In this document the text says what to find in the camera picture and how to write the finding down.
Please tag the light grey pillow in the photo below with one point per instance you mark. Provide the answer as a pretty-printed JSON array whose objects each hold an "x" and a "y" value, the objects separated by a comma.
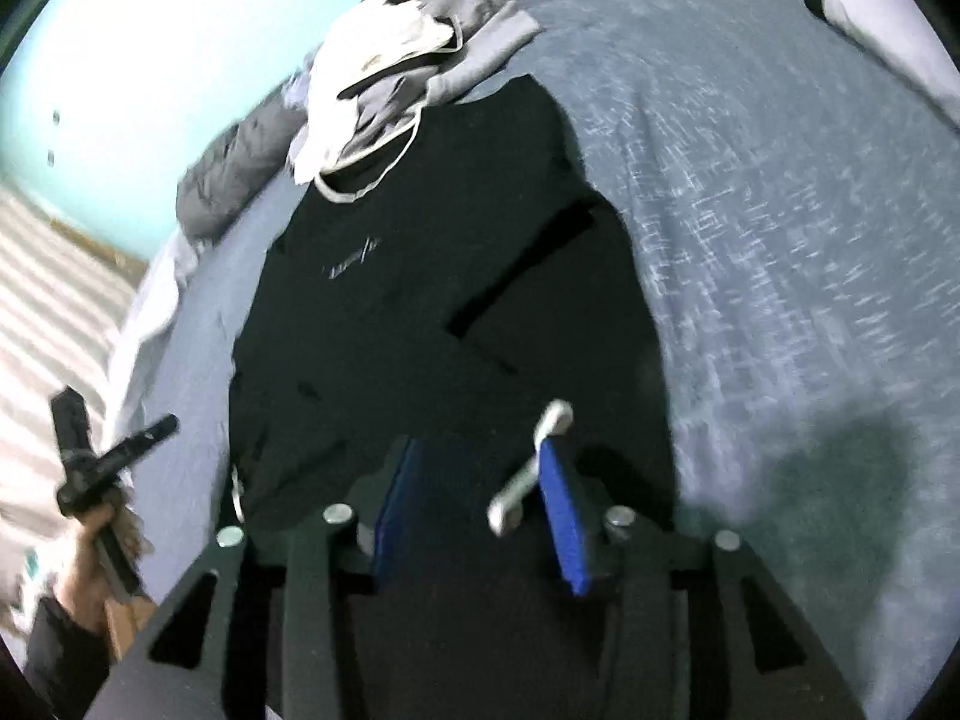
[{"x": 885, "y": 22}]

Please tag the dark grey comforter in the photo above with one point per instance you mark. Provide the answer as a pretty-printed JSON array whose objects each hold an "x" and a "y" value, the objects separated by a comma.
[{"x": 225, "y": 180}]

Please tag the person's left hand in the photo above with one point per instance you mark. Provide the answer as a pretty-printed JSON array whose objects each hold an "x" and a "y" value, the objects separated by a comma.
[{"x": 82, "y": 577}]

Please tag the black shirt with white trim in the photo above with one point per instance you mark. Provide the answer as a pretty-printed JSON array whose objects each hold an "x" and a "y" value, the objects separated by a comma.
[{"x": 450, "y": 240}]

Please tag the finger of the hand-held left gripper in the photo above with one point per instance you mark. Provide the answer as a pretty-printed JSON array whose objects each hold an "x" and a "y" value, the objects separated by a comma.
[{"x": 139, "y": 446}]

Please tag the person's left forearm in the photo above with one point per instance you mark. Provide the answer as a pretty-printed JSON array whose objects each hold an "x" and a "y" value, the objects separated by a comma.
[{"x": 64, "y": 667}]

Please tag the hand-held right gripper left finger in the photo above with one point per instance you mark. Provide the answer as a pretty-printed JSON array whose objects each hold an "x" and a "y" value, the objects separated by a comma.
[{"x": 397, "y": 510}]

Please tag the wooden baseboard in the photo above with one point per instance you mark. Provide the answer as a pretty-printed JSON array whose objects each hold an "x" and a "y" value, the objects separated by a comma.
[{"x": 97, "y": 249}]

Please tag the light grey bed sheet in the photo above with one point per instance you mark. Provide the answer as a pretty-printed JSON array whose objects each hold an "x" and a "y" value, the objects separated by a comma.
[{"x": 150, "y": 300}]

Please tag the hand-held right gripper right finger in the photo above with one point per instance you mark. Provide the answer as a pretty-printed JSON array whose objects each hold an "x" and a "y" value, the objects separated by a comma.
[{"x": 566, "y": 517}]

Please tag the light blue cloth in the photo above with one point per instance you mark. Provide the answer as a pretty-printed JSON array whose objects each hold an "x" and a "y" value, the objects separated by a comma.
[{"x": 300, "y": 90}]

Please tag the bed with blue sheet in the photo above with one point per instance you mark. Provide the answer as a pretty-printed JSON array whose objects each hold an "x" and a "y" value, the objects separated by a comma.
[{"x": 750, "y": 240}]

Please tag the grey sweatshirt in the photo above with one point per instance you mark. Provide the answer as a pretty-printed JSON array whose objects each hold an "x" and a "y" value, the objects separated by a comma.
[{"x": 487, "y": 37}]

